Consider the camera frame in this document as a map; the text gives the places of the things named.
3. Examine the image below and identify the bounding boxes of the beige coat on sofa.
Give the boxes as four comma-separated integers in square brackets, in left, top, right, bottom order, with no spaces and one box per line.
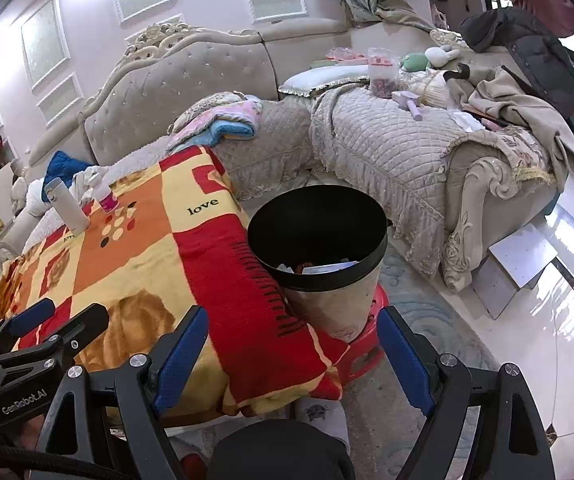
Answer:
[443,63,574,192]

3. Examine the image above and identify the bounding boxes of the white ruffled pillow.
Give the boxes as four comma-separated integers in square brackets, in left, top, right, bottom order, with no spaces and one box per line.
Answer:
[278,65,369,98]

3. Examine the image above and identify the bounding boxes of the beige tufted sofa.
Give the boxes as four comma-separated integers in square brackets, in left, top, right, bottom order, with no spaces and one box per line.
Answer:
[26,18,559,292]

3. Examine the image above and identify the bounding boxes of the black rimmed trash bin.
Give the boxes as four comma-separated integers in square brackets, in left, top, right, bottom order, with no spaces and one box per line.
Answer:
[248,184,388,342]

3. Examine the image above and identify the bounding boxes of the red plastic stool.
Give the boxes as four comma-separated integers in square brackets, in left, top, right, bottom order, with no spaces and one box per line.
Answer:
[337,285,388,385]

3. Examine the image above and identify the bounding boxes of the white pink-label pill bottle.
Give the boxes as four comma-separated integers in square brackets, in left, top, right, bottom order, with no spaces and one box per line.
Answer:
[89,172,118,214]

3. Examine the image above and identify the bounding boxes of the green white plush toy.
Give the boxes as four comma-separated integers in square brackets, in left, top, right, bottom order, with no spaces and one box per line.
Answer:
[401,46,460,73]

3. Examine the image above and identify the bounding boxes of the orange red love blanket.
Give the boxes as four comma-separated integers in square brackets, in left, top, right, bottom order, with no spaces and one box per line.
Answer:
[0,146,348,426]

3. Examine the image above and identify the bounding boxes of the black jacket on sofa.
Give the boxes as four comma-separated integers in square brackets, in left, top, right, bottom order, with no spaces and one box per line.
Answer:
[459,6,574,119]

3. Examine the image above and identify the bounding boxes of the cream cloth on sofa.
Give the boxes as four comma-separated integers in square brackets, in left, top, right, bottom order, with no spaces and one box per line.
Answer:
[69,166,109,205]

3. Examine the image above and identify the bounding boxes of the folded pink blue blankets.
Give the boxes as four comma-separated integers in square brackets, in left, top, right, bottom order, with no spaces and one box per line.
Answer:
[165,91,263,155]

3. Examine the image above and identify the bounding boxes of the blue quilted jacket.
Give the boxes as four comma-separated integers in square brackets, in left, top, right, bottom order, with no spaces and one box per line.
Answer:
[41,151,91,203]

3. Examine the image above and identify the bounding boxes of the beige thermos bottle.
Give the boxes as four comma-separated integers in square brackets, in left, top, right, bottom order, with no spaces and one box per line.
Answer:
[45,178,89,236]

